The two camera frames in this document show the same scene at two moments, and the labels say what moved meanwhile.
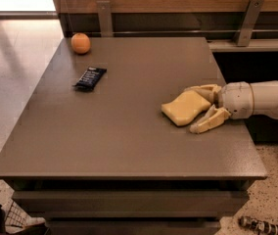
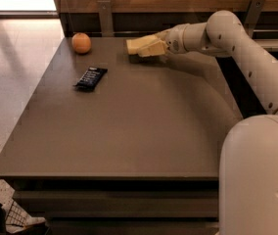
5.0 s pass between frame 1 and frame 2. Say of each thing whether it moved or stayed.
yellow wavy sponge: moved
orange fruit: stayed
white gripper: moved
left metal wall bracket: stayed
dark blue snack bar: stayed
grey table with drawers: stayed
